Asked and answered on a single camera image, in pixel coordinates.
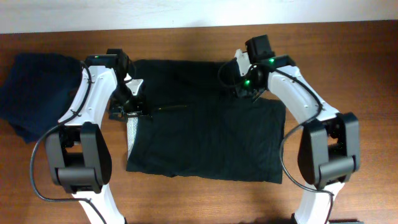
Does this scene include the black shorts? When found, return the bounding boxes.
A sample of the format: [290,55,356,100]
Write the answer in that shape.
[126,60,285,184]

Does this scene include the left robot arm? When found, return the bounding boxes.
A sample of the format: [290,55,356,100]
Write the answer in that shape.
[45,49,149,223]

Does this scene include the right black cable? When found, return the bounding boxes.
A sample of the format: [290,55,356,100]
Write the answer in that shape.
[216,58,335,224]

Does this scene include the folded navy blue garment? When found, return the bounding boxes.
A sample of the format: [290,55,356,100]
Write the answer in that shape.
[1,53,81,143]

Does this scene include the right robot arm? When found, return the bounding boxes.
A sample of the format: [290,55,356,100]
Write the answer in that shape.
[232,35,360,224]

